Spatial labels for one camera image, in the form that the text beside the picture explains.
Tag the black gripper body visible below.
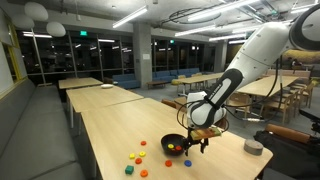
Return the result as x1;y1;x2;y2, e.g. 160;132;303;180
185;128;209;149

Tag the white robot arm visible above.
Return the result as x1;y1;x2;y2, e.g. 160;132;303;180
182;4;320;154

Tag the black bowl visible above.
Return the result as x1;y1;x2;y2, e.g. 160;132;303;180
161;134;185;156

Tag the grey round speaker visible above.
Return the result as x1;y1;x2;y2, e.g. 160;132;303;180
244;139;264;156

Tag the yellow block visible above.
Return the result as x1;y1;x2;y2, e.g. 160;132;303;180
129;153;135;159

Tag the wooden chair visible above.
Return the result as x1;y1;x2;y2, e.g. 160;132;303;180
227;92;251;127

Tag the green cube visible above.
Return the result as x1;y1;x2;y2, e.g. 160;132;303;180
125;165;134;174

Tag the brown leather chair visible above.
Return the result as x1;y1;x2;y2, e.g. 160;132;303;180
265;124;310;144

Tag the right wooden table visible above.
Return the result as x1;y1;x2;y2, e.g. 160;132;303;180
237;75;297;97

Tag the wooden table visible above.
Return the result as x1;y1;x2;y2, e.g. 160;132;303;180
58;77;102;89
237;75;297;97
67;86;143;125

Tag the blue sofa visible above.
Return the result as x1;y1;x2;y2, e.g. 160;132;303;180
112;74;140;89

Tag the white plate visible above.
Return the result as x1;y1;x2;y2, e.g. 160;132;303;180
101;84;114;89

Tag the middle wooden table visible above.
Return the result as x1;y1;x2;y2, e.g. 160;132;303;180
67;86;143;125

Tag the far wooden table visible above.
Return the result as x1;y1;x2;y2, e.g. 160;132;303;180
58;77;102;89

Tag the grey bench seat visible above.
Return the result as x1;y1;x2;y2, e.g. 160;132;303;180
0;79;85;180

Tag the wrist camera with wood mount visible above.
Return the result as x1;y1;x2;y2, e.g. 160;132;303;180
190;127;222;140

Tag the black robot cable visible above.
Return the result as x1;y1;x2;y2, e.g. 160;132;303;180
223;54;284;124

